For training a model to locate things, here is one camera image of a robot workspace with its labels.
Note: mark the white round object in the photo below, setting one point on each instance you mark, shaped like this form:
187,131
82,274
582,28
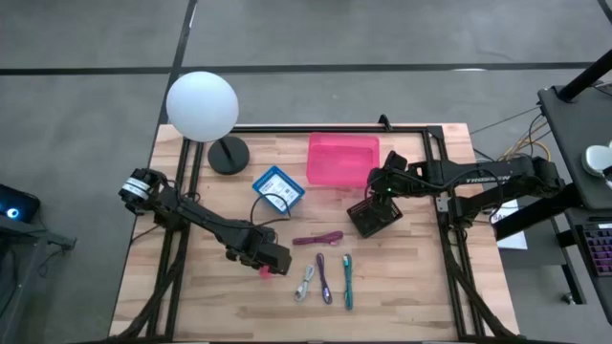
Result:
597,160

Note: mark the black tripod stand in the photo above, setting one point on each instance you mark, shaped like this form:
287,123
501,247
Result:
28,248

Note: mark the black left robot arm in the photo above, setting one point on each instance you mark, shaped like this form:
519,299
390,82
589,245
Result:
191,210

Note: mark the white paper sheet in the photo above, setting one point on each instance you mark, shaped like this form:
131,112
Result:
514,236

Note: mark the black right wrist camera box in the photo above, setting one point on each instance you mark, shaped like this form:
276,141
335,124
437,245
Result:
396,161

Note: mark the black pole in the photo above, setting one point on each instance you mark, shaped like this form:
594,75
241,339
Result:
585,79

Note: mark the black side desk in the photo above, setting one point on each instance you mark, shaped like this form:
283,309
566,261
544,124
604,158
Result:
574,143

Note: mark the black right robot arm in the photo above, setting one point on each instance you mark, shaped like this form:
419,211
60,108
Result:
478,179

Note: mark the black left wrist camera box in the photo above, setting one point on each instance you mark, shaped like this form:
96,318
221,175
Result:
276,258

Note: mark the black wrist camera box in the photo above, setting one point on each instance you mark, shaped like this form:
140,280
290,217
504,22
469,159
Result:
396,161
276,258

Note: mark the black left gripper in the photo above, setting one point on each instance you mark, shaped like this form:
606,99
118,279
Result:
246,243

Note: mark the black plastic basket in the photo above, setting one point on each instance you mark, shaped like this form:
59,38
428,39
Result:
368,222

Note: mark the black device with blue light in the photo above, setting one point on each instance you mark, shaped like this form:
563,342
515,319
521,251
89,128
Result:
14,203

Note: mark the pink plastic cube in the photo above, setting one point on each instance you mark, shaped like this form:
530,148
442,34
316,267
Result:
264,273

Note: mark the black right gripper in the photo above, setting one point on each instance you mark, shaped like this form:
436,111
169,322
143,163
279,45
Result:
389,184

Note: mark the blue plastic basket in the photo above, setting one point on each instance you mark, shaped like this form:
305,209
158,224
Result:
292,196

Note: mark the black keyboard purple keys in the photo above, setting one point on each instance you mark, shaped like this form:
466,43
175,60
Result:
600,248

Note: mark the white globe lamp black stand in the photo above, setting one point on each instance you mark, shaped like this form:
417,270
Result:
202,106

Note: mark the black aluminium table frame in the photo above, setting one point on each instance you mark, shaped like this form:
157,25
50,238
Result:
334,129

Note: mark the pink translucent plastic bin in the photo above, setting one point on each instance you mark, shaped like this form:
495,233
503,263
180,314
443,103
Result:
342,160

